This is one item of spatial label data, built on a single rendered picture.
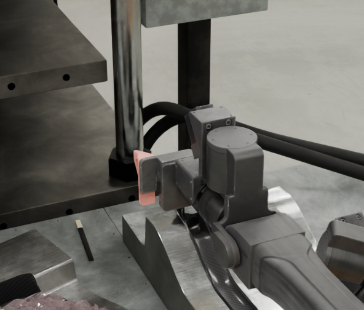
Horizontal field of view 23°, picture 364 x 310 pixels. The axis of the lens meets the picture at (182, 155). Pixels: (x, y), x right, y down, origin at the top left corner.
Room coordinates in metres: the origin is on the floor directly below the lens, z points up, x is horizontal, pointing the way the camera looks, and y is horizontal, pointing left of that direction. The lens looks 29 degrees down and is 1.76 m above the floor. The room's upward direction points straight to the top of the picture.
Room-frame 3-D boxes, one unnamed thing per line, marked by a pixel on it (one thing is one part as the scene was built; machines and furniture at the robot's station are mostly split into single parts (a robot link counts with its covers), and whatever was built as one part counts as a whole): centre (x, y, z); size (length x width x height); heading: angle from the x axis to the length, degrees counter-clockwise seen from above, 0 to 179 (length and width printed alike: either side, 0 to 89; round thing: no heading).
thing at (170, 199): (0.94, -0.03, 1.20); 0.10 x 0.07 x 0.07; 114
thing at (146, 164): (0.99, 0.03, 1.20); 0.09 x 0.07 x 0.07; 24
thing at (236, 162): (0.85, -0.07, 1.24); 0.12 x 0.09 x 0.12; 24
